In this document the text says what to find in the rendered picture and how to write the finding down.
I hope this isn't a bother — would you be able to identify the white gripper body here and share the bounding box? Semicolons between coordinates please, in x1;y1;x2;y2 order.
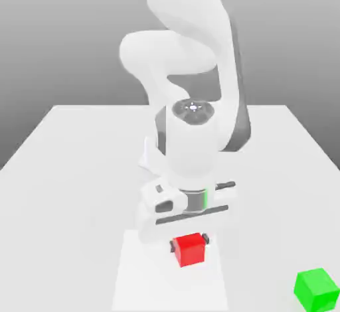
137;203;236;245

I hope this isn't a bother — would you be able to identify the small red cube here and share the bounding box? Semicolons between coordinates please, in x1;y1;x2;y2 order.
172;232;207;268

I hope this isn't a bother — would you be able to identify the small green cube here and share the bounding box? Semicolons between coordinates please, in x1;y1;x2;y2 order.
293;267;340;312

